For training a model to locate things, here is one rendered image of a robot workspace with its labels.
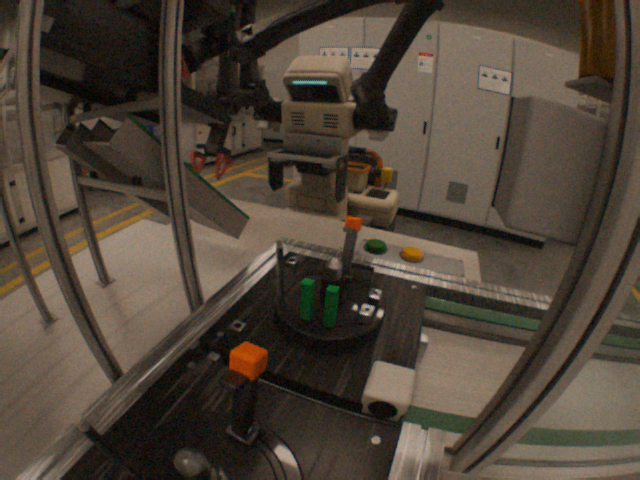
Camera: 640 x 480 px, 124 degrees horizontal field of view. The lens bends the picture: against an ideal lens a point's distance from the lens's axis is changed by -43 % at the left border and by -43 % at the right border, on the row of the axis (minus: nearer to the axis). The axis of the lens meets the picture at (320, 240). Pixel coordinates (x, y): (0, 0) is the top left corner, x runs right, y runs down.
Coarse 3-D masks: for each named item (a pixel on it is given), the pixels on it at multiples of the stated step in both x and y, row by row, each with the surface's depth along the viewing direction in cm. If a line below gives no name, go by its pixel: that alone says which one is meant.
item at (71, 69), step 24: (72, 0) 15; (96, 0) 17; (72, 24) 16; (96, 24) 18; (120, 24) 21; (144, 24) 23; (48, 48) 15; (72, 48) 18; (96, 48) 20; (120, 48) 22; (144, 48) 25; (48, 72) 22; (72, 72) 22; (96, 72) 22; (120, 72) 24; (144, 72) 26; (120, 96) 32; (144, 96) 31; (192, 96) 33; (192, 120) 41; (216, 120) 38
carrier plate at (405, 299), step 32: (288, 256) 49; (256, 288) 41; (384, 288) 42; (416, 288) 42; (224, 320) 34; (256, 320) 35; (384, 320) 36; (416, 320) 36; (224, 352) 30; (288, 352) 31; (320, 352) 31; (352, 352) 31; (384, 352) 31; (416, 352) 31; (288, 384) 28; (320, 384) 27; (352, 384) 27
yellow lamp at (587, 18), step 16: (592, 0) 7; (608, 0) 6; (592, 16) 7; (608, 16) 6; (592, 32) 8; (608, 32) 7; (592, 48) 8; (608, 48) 7; (592, 64) 8; (608, 64) 7; (608, 80) 8
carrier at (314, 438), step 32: (192, 352) 29; (160, 384) 25; (192, 384) 25; (128, 416) 20; (160, 416) 21; (192, 416) 20; (224, 416) 21; (256, 416) 23; (288, 416) 23; (320, 416) 24; (352, 416) 24; (96, 448) 16; (128, 448) 17; (160, 448) 17; (192, 448) 14; (224, 448) 18; (256, 448) 19; (288, 448) 19; (320, 448) 21; (352, 448) 21; (384, 448) 21
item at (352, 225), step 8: (352, 224) 39; (360, 224) 39; (352, 232) 37; (352, 240) 39; (344, 248) 40; (352, 248) 39; (344, 256) 40; (352, 256) 40; (344, 264) 40; (344, 272) 40
